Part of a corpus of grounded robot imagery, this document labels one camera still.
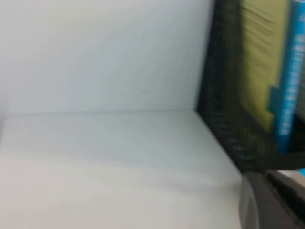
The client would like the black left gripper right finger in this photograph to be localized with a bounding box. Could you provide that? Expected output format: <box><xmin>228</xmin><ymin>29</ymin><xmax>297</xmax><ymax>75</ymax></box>
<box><xmin>265</xmin><ymin>171</ymin><xmax>305</xmax><ymax>229</ymax></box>

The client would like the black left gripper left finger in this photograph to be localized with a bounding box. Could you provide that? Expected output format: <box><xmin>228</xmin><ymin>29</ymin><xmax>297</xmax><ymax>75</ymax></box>
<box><xmin>238</xmin><ymin>172</ymin><xmax>303</xmax><ymax>229</ymax></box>

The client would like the grey hardcover book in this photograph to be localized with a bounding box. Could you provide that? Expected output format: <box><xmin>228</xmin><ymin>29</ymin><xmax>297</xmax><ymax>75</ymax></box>
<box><xmin>239</xmin><ymin>0</ymin><xmax>305</xmax><ymax>155</ymax></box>

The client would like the black plastic book stand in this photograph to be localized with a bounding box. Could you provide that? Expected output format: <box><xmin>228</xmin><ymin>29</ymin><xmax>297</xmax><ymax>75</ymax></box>
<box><xmin>196</xmin><ymin>0</ymin><xmax>305</xmax><ymax>172</ymax></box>

